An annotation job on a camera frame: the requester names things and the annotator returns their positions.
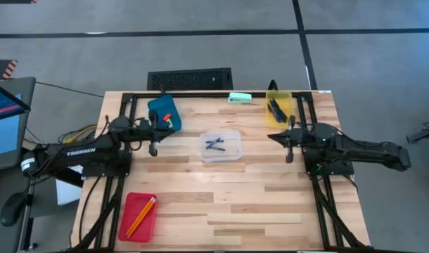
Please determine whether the dark purple pen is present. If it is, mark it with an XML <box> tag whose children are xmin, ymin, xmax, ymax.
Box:
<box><xmin>269</xmin><ymin>101</ymin><xmax>285</xmax><ymax>124</ymax></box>

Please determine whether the yellow cable bundle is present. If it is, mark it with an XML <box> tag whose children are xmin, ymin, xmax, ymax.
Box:
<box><xmin>58</xmin><ymin>124</ymin><xmax>98</xmax><ymax>145</ymax></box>

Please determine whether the black chair base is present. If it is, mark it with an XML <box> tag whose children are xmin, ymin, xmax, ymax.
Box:
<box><xmin>406</xmin><ymin>121</ymin><xmax>429</xmax><ymax>145</ymax></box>

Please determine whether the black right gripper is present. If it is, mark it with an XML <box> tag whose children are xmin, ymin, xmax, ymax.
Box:
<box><xmin>267</xmin><ymin>115</ymin><xmax>307</xmax><ymax>164</ymax></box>

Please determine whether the white box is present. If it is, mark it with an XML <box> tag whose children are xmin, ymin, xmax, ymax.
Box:
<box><xmin>55</xmin><ymin>164</ymin><xmax>84</xmax><ymax>207</ymax></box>

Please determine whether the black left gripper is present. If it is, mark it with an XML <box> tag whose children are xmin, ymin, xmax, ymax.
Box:
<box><xmin>139</xmin><ymin>110</ymin><xmax>176</xmax><ymax>157</ymax></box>

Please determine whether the black orange striped plate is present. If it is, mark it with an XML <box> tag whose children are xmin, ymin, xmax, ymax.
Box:
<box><xmin>0</xmin><ymin>59</ymin><xmax>18</xmax><ymax>81</ymax></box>

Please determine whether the computer monitor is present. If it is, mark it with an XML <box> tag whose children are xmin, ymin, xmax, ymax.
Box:
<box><xmin>0</xmin><ymin>77</ymin><xmax>37</xmax><ymax>172</ymax></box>

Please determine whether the black perforated floor mat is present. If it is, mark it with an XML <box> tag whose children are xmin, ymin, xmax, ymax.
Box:
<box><xmin>146</xmin><ymin>67</ymin><xmax>234</xmax><ymax>91</ymax></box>

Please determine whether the red plastic bin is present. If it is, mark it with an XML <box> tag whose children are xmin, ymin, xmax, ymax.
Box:
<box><xmin>117</xmin><ymin>192</ymin><xmax>159</xmax><ymax>243</ymax></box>

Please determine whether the long black marker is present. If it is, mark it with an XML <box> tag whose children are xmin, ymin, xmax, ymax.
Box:
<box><xmin>270</xmin><ymin>98</ymin><xmax>288</xmax><ymax>123</ymax></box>

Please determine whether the teal plastic bin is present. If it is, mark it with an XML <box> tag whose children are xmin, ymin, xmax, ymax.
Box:
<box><xmin>146</xmin><ymin>93</ymin><xmax>183</xmax><ymax>133</ymax></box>

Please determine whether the mint green stapler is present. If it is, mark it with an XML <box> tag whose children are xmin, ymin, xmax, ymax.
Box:
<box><xmin>227</xmin><ymin>92</ymin><xmax>253</xmax><ymax>104</ymax></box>

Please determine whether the black computer mouse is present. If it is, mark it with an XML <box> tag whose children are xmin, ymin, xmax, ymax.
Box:
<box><xmin>0</xmin><ymin>192</ymin><xmax>27</xmax><ymax>228</ymax></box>

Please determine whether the yellow plastic bin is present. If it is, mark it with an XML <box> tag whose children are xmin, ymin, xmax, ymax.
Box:
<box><xmin>264</xmin><ymin>90</ymin><xmax>294</xmax><ymax>129</ymax></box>

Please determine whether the clear plastic bin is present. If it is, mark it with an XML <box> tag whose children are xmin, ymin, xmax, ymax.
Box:
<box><xmin>199</xmin><ymin>130</ymin><xmax>243</xmax><ymax>164</ymax></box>

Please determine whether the black aluminium rig frame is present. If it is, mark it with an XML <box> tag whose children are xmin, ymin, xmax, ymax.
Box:
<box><xmin>70</xmin><ymin>91</ymin><xmax>373</xmax><ymax>253</ymax></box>

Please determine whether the grey desk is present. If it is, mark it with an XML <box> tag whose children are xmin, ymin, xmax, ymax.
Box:
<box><xmin>0</xmin><ymin>164</ymin><xmax>36</xmax><ymax>253</ymax></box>

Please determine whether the thin black floor cable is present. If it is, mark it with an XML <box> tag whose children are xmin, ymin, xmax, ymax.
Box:
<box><xmin>34</xmin><ymin>81</ymin><xmax>105</xmax><ymax>98</ymax></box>

